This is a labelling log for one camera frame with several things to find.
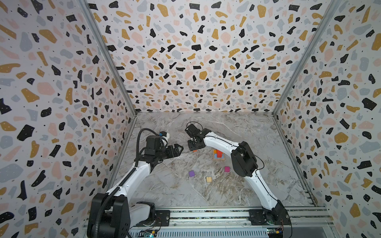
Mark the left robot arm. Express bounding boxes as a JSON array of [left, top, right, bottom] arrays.
[[87, 133, 184, 238]]

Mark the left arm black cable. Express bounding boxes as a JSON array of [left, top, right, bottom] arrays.
[[93, 127, 161, 238]]

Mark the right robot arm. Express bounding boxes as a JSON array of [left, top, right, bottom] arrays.
[[185, 123, 291, 225]]

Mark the red block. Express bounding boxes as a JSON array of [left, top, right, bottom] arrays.
[[215, 150, 223, 159]]

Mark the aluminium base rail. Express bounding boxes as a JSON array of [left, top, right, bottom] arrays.
[[81, 206, 335, 238]]

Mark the right circuit board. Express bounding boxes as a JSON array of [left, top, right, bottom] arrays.
[[267, 228, 284, 238]]

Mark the right corner aluminium post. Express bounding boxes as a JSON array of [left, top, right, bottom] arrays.
[[272, 0, 341, 118]]

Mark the corner aluminium post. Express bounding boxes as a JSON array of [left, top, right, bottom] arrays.
[[79, 1, 137, 117], [272, 0, 341, 118]]

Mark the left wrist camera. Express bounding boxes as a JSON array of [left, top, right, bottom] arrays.
[[159, 131, 170, 142]]

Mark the left green circuit board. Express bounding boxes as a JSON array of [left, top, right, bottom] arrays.
[[137, 230, 158, 238]]

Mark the left corner aluminium post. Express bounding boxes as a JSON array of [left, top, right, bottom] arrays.
[[79, 1, 137, 117]]

